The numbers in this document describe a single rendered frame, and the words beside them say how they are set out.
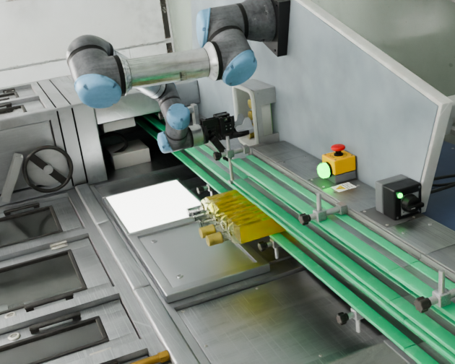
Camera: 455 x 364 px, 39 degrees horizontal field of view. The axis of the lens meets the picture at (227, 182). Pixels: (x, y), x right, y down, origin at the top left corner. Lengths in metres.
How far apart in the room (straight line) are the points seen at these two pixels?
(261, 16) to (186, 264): 0.81
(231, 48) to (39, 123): 1.20
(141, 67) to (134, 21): 3.87
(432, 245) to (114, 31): 4.50
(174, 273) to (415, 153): 0.85
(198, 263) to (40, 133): 1.11
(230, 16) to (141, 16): 3.74
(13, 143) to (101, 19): 2.92
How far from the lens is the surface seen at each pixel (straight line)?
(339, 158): 1.80
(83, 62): 1.82
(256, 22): 2.02
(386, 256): 1.48
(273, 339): 1.73
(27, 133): 2.86
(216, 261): 2.05
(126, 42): 5.70
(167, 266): 2.06
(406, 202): 1.57
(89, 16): 5.61
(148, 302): 1.90
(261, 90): 2.18
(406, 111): 1.60
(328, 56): 1.85
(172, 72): 1.85
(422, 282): 1.38
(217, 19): 1.98
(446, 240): 1.51
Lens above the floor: 1.67
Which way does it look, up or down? 19 degrees down
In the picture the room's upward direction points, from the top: 105 degrees counter-clockwise
